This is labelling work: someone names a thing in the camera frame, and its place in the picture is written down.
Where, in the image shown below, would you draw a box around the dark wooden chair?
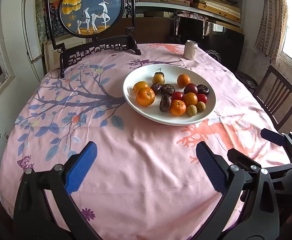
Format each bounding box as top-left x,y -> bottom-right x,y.
253,65 -> 292,130

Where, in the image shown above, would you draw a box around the small tan longan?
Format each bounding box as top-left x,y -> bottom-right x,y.
196,101 -> 206,112

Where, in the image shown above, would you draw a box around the round dark stool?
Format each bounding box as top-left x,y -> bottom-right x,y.
235,71 -> 259,93

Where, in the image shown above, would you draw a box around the smooth orange back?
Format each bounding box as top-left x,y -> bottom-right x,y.
132,81 -> 149,93

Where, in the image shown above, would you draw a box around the dark cherry front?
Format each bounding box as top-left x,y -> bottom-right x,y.
150,83 -> 162,95

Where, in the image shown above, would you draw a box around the white oval plate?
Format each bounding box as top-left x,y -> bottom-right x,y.
123,64 -> 217,126

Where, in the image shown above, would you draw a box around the textured orange mandarin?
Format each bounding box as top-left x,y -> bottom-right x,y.
169,100 -> 187,116

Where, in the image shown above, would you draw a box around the white drink can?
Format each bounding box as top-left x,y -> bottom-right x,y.
183,40 -> 199,60

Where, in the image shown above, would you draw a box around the dark cherry rear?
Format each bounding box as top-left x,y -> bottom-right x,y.
155,68 -> 165,77

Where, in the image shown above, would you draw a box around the beige patterned curtain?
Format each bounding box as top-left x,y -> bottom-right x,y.
255,0 -> 287,62

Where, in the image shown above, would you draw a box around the dark red plum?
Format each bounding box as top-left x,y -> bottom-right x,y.
183,83 -> 198,95

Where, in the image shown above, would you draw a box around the red cherry tomato front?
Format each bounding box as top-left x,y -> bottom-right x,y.
197,94 -> 207,104

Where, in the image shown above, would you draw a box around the dark cherry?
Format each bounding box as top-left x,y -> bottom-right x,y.
155,68 -> 165,77
150,83 -> 162,95

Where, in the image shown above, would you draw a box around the smooth orange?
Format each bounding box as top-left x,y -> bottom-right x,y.
153,73 -> 165,84
132,81 -> 149,93

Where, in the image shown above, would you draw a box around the greenish orange citrus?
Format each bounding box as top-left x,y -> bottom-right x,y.
183,92 -> 198,107

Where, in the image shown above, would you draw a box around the small orange on plate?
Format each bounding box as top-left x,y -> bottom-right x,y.
177,74 -> 191,88

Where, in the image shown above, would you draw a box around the pink floral tablecloth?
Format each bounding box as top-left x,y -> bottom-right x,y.
0,44 -> 289,239

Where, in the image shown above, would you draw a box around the large wrinkled mandarin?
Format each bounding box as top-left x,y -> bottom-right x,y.
136,87 -> 155,107

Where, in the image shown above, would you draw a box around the red cherry tomato back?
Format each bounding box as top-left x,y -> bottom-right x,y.
171,91 -> 184,101

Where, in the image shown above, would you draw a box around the red cherry tomato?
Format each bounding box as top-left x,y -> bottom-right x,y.
197,94 -> 207,104
171,91 -> 184,101

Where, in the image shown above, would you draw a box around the round deer art screen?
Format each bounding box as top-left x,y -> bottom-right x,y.
45,0 -> 142,77

